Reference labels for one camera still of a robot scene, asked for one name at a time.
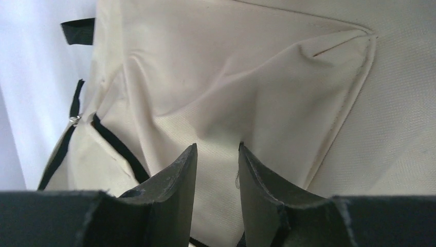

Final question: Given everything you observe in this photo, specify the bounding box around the beige canvas student bag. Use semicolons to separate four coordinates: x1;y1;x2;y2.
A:
39;1;435;246

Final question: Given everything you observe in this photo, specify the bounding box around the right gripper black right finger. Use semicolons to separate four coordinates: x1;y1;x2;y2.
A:
238;143;435;246

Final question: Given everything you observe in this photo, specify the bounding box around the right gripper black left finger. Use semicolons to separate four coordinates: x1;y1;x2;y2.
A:
1;144;197;246

